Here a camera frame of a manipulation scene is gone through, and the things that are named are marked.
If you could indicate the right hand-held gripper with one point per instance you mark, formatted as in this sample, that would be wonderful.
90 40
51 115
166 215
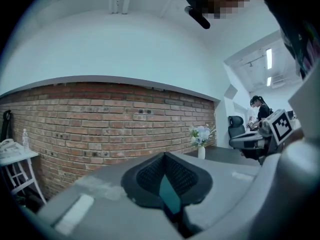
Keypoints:
281 129

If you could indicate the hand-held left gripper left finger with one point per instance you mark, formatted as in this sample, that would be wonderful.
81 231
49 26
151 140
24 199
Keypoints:
142 181

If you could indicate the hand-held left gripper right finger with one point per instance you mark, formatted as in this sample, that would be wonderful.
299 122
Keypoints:
192 181

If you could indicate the person's right forearm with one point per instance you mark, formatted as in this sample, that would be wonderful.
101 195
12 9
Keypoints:
296 136

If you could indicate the black office chair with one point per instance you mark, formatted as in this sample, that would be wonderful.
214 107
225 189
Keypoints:
236 130

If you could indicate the white vase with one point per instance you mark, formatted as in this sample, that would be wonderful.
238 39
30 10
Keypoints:
201 153

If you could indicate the pale blue flower bouquet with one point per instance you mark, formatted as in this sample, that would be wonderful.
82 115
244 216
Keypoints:
201 135

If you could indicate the short ceiling light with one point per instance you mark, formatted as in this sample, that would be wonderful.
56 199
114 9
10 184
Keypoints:
269 81

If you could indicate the long ceiling light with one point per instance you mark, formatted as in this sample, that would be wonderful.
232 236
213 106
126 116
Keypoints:
269 59

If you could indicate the clear plastic water bottle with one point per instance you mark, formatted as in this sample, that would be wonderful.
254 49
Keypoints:
25 141

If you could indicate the white side table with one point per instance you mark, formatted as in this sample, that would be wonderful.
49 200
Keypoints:
17 159

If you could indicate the white desk telephone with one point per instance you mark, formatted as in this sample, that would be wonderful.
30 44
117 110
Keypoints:
8 145

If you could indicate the person's dark patterned shirt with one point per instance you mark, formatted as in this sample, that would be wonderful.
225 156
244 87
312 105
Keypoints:
295 21

